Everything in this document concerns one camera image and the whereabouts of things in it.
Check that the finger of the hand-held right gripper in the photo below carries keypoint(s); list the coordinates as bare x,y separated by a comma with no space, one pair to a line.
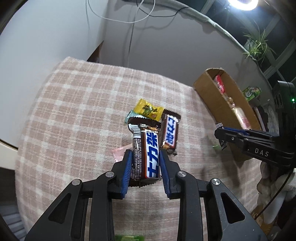
231,139
235,130

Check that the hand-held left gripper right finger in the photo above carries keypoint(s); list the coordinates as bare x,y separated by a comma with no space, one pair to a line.
165,171

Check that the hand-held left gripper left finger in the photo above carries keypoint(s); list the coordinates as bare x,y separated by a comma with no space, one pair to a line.
126,171

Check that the black white candy packet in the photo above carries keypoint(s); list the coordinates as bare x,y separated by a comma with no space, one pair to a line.
223,144

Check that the sliced bread packet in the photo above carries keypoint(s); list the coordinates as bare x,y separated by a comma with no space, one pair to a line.
241,118

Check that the small green candy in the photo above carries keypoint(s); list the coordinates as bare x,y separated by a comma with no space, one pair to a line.
214,146

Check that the brown blue chocolate bar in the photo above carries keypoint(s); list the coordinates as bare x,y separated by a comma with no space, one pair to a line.
148,153
170,133

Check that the cardboard box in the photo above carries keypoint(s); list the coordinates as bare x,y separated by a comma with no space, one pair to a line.
215,99

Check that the teal candy packet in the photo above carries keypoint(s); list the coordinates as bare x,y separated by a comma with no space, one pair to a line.
130,115

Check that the yellow candy packet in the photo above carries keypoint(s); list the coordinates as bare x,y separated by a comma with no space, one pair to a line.
148,110

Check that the person's right hand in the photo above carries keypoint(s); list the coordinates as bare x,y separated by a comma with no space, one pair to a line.
270,192

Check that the pink packet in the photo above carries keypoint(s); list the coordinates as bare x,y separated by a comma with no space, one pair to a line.
119,153

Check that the green printed carton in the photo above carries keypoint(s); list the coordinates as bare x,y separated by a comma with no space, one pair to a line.
252,92

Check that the pink checkered tablecloth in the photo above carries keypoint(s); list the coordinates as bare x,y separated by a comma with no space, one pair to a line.
81,104

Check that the potted spider plant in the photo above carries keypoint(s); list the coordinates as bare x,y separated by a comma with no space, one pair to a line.
256,44

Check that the window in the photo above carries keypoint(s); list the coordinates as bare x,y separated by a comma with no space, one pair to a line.
277,34

